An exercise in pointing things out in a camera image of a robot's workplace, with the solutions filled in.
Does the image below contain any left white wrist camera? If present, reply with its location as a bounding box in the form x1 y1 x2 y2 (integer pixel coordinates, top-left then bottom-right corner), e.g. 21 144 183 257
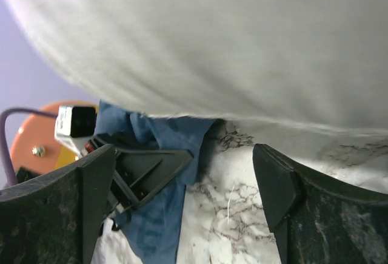
54 104 97 158

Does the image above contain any cream cylinder with orange lid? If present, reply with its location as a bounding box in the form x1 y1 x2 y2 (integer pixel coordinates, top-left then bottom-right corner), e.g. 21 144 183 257
10 114 78 174

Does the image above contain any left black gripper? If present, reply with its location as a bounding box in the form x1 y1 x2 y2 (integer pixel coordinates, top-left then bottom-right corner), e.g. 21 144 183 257
87 133 193 215

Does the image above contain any white pillow with red logo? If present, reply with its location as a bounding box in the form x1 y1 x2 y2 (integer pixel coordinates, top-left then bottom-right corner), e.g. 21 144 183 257
6 0 387 136

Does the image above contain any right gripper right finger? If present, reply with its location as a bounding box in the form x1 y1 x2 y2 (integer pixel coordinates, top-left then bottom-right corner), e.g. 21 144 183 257
253 144 387 263

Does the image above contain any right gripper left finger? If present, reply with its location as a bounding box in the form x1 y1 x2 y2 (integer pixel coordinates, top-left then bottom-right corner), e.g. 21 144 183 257
1 145 115 263

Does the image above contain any blue lettered pillowcase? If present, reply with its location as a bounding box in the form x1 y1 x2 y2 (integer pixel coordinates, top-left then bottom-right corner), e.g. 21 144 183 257
95 100 216 264

